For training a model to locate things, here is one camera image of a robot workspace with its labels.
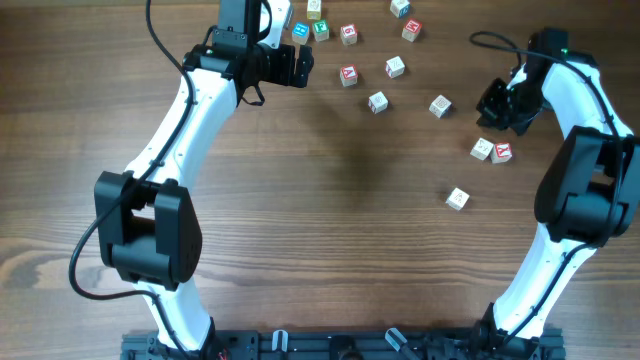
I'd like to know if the red Y letter block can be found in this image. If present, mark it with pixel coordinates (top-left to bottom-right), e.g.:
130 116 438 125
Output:
490 143 513 164

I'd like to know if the plain red trimmed block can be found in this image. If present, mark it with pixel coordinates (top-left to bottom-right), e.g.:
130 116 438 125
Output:
368 91 389 114

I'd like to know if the red edged plain block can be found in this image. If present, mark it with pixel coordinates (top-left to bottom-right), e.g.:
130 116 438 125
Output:
385 56 406 78

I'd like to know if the green edged plain block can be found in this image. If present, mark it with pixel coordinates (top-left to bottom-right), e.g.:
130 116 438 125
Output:
446 188 470 211

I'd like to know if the plain wooden picture block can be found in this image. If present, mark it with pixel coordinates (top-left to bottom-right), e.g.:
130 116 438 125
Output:
470 138 494 161

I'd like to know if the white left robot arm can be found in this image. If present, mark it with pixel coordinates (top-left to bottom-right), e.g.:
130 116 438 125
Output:
94 0 314 359

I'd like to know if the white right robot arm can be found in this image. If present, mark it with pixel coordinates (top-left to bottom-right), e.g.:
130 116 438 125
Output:
467 28 639 359

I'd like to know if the blue letter block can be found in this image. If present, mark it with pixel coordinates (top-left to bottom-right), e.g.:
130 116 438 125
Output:
292 22 310 45

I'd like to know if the green F letter block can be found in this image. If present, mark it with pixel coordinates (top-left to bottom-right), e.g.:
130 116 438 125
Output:
313 19 330 42

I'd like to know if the red A letter block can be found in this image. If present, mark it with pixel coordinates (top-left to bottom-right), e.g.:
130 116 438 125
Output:
340 64 358 87

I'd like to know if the red 6 number block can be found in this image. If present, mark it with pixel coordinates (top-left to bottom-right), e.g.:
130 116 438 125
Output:
340 24 358 46

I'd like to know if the yellow letter block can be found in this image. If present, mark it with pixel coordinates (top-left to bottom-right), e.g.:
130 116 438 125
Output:
306 0 322 20

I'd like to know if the plain B letter block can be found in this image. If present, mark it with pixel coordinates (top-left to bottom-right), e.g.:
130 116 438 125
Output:
429 95 452 118

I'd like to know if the blue white corner block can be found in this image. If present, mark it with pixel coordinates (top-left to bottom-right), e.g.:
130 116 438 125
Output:
390 0 410 18

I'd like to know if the red M letter block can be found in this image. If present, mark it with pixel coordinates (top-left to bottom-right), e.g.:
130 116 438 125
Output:
402 19 422 42

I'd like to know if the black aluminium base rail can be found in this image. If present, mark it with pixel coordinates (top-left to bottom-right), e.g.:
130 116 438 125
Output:
119 325 567 360

